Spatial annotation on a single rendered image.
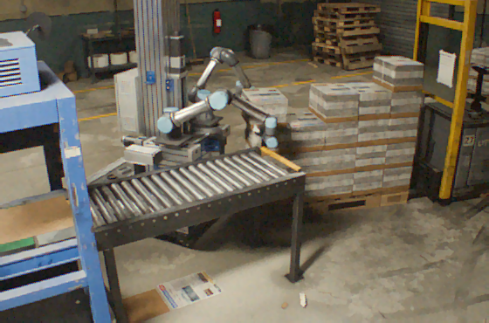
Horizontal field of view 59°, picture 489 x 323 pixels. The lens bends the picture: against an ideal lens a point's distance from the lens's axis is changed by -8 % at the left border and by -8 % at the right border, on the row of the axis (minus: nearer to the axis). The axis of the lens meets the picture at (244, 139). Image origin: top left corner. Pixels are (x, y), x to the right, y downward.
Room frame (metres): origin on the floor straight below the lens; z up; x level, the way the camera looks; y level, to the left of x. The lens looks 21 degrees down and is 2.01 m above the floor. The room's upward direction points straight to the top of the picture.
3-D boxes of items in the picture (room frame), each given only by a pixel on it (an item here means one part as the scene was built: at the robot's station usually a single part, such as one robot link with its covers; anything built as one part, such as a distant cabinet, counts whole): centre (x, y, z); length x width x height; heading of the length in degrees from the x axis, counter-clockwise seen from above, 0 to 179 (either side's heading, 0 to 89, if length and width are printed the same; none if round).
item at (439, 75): (3.88, -1.76, 1.27); 0.57 x 0.01 x 0.65; 13
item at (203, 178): (2.53, 0.23, 0.77); 0.47 x 0.05 x 0.05; 31
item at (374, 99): (3.72, -1.03, 0.95); 0.38 x 0.29 x 0.23; 13
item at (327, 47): (10.23, -2.28, 0.65); 1.33 x 0.94 x 1.30; 125
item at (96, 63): (9.04, 2.29, 0.55); 1.80 x 0.70 x 1.09; 121
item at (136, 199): (2.30, 0.62, 0.77); 0.47 x 0.05 x 0.05; 31
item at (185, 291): (2.45, 0.37, 0.00); 0.37 x 0.28 x 0.01; 121
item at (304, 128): (3.62, -0.61, 0.42); 1.17 x 0.39 x 0.83; 103
